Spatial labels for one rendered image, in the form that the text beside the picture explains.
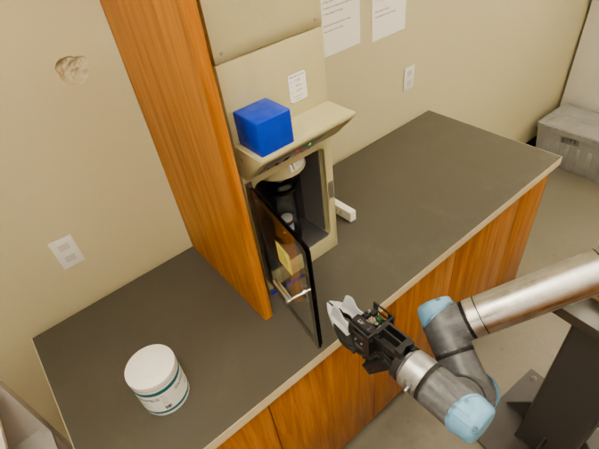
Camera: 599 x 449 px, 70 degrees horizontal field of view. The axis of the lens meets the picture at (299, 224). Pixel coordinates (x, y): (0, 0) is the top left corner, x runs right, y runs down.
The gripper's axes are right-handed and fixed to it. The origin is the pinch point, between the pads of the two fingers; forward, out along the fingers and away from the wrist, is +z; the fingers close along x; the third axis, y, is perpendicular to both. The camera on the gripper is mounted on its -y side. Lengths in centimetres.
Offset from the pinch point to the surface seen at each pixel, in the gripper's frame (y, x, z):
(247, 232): 0.1, -0.7, 33.7
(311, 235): -29, -31, 47
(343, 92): -6, -86, 86
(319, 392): -63, -4, 16
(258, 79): 33, -18, 43
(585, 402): -77, -72, -42
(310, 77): 28, -34, 43
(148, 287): -37, 23, 75
